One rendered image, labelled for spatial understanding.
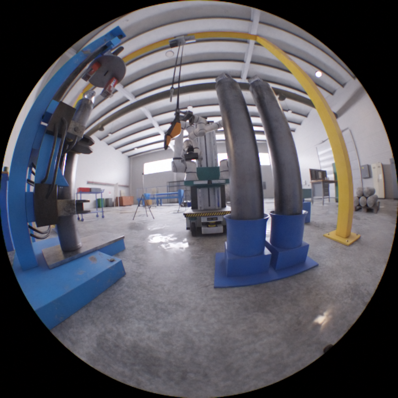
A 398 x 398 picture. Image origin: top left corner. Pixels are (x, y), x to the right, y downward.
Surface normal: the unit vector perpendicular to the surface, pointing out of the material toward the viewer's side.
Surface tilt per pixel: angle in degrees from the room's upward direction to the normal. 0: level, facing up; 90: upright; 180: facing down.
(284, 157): 90
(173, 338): 0
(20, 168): 90
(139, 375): 0
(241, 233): 90
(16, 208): 90
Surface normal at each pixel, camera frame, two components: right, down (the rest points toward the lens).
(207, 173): 0.00, 0.01
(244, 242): -0.45, 0.04
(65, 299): 0.99, -0.05
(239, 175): -0.69, 0.04
